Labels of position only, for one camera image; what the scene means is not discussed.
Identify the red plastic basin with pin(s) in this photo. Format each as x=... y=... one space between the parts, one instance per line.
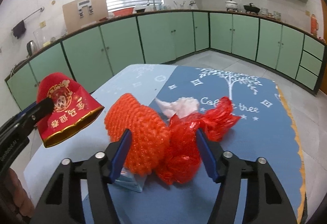
x=124 y=12

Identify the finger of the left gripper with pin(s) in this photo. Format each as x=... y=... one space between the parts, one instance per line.
x=36 y=113
x=15 y=115

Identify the green lower kitchen cabinets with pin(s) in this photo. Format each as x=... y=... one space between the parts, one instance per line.
x=94 y=54

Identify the brown cardboard box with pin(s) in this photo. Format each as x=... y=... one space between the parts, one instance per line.
x=83 y=13

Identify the red plastic bag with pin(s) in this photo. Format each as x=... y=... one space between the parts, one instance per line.
x=181 y=160

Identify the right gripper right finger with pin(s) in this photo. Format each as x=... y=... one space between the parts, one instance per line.
x=266 y=200

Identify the steel electric kettle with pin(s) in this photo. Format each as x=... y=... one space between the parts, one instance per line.
x=32 y=48

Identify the white cooking pot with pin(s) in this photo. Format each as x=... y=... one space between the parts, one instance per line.
x=231 y=6

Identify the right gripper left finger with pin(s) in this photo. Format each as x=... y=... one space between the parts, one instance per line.
x=61 y=200

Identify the black wok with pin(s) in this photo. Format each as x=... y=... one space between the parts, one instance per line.
x=251 y=8

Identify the person's left hand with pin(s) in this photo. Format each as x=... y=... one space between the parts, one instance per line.
x=16 y=197

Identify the red gold paper cup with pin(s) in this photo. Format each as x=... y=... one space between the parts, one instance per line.
x=74 y=109

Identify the light blue snack wrapper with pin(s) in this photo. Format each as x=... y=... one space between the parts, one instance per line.
x=130 y=181

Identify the orange foam fruit net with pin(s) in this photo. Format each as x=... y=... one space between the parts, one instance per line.
x=150 y=135

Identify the chrome kitchen faucet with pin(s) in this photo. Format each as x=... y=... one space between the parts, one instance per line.
x=153 y=4

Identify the orange thermos flask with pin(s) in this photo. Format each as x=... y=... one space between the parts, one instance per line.
x=314 y=26

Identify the white tissue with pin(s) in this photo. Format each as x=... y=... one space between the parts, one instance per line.
x=183 y=107

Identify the dark hanging towel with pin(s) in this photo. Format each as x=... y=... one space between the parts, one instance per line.
x=19 y=29

